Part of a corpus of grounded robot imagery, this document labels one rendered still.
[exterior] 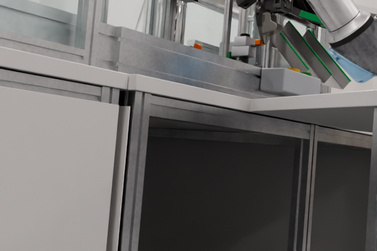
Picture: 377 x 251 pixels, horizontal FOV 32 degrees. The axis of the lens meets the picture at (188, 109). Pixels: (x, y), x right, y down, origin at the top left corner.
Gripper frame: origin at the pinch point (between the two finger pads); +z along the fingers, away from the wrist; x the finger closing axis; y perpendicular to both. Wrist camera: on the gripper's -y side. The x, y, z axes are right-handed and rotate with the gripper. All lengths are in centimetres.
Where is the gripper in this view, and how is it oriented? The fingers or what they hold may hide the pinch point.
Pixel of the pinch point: (262, 40)
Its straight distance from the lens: 195.2
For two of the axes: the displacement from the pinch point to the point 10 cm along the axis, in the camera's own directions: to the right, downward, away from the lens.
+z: -0.8, 9.9, -0.7
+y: 7.9, 0.2, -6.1
